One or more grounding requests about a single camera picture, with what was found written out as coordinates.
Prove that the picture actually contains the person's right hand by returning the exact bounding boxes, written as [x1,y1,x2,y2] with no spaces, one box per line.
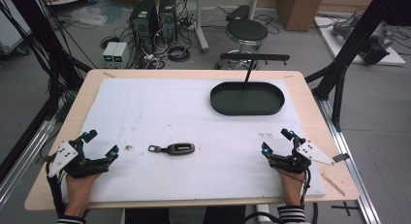
[276,168,306,208]

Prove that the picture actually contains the small black computer tower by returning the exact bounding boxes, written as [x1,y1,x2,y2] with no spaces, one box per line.
[158,0,178,44]

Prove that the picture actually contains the white power supply box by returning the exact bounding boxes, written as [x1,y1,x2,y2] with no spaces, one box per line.
[102,41,118,65]
[111,42,129,65]

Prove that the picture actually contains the left hand-held gripper black cable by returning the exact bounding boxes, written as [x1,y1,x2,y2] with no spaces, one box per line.
[46,159,67,219]

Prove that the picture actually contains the black oval tray stand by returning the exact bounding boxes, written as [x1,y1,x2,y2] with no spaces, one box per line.
[209,52,291,117]

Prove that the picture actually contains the black car key fob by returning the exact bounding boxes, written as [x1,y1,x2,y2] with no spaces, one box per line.
[147,142,196,157]

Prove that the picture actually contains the brown cardboard box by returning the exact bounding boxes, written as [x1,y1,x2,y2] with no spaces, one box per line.
[276,0,327,33]

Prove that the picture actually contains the black metal frame post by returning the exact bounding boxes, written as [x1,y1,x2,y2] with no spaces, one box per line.
[0,0,93,121]
[303,0,411,133]

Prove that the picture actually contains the large black computer tower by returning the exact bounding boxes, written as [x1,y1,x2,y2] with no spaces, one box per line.
[129,0,160,55]

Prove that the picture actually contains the black round stool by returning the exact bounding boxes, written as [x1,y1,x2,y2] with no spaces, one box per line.
[225,17,269,54]

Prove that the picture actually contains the white desk leg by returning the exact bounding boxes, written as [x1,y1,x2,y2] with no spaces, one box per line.
[192,0,210,54]

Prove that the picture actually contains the aluminium rail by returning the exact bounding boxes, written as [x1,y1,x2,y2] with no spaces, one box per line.
[314,94,383,224]
[0,116,59,206]

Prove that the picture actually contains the thin wooden stick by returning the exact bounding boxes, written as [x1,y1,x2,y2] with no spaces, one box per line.
[320,173,347,197]

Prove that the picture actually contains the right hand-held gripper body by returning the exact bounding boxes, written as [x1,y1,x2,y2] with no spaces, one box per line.
[269,138,336,175]

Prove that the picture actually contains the clear plastic bag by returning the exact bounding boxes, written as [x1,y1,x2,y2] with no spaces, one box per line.
[68,6,109,27]

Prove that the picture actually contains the hand-held gripper black cable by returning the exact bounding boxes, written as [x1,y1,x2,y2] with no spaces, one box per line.
[46,159,67,219]
[300,167,312,208]

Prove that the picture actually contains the grey robot device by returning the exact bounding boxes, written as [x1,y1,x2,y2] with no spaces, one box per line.
[331,13,395,66]

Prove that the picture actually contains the person's left hand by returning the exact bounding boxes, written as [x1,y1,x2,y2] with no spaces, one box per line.
[63,171,102,219]

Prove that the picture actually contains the coiled black cable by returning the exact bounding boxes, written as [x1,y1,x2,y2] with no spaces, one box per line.
[166,43,192,63]

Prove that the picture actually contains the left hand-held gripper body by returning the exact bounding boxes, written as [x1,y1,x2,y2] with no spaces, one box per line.
[47,137,111,179]

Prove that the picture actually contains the white foam mat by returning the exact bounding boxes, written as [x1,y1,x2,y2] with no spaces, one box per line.
[60,77,328,204]

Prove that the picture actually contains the white floor board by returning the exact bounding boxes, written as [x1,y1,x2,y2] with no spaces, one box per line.
[313,16,407,67]

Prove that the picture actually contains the person's legs dark pants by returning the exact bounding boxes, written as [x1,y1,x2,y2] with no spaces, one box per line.
[124,206,247,224]

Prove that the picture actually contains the right hand-held gripper black cable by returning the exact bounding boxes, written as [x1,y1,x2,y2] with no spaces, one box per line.
[300,167,312,208]

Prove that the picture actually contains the small grey metal piece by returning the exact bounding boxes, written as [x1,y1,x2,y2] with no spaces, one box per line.
[332,152,351,164]

